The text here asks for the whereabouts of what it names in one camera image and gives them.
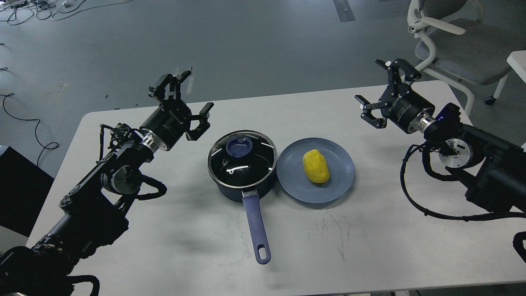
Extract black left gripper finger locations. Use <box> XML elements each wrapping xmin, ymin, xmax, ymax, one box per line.
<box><xmin>185</xmin><ymin>102</ymin><xmax>214</xmax><ymax>141</ymax></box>
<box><xmin>148</xmin><ymin>70</ymin><xmax>192</xmax><ymax>103</ymax></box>

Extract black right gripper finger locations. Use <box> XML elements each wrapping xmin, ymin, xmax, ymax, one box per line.
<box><xmin>355</xmin><ymin>95</ymin><xmax>390</xmax><ymax>129</ymax></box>
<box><xmin>375</xmin><ymin>58</ymin><xmax>422</xmax><ymax>93</ymax></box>

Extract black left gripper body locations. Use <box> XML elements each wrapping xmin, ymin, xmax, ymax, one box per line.
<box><xmin>139</xmin><ymin>99</ymin><xmax>200</xmax><ymax>151</ymax></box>

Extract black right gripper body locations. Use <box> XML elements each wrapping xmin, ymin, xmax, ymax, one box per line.
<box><xmin>379</xmin><ymin>84</ymin><xmax>435</xmax><ymax>134</ymax></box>

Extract glass pot lid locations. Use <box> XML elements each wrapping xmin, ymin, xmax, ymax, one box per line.
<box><xmin>208</xmin><ymin>130</ymin><xmax>277</xmax><ymax>189</ymax></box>

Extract yellow potato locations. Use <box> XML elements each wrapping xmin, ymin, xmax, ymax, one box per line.
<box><xmin>302</xmin><ymin>149</ymin><xmax>330</xmax><ymax>184</ymax></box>

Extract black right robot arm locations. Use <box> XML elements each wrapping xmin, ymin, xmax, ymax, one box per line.
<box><xmin>355</xmin><ymin>58</ymin><xmax>526</xmax><ymax>222</ymax></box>

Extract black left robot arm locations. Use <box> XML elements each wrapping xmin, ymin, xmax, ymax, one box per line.
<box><xmin>1</xmin><ymin>70</ymin><xmax>213</xmax><ymax>296</ymax></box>

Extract white grey office chair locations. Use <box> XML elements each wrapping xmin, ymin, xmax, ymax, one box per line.
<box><xmin>407</xmin><ymin>0</ymin><xmax>525</xmax><ymax>114</ymax></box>

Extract dark blue saucepan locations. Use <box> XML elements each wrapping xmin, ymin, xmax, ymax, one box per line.
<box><xmin>207</xmin><ymin>130</ymin><xmax>278</xmax><ymax>265</ymax></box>

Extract blue plate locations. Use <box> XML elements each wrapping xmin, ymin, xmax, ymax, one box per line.
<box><xmin>277</xmin><ymin>137</ymin><xmax>355</xmax><ymax>204</ymax></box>

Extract white table corner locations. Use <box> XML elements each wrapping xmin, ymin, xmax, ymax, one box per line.
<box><xmin>507</xmin><ymin>50</ymin><xmax>526</xmax><ymax>83</ymax></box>

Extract black box at left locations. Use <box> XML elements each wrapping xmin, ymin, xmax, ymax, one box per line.
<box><xmin>0</xmin><ymin>146</ymin><xmax>54</xmax><ymax>236</ymax></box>

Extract black floor cable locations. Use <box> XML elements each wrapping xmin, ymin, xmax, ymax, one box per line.
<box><xmin>0</xmin><ymin>43</ymin><xmax>60</xmax><ymax>167</ymax></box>

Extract tangled cables on floor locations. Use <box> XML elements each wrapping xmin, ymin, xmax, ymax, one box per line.
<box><xmin>0</xmin><ymin>0</ymin><xmax>132</xmax><ymax>26</ymax></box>

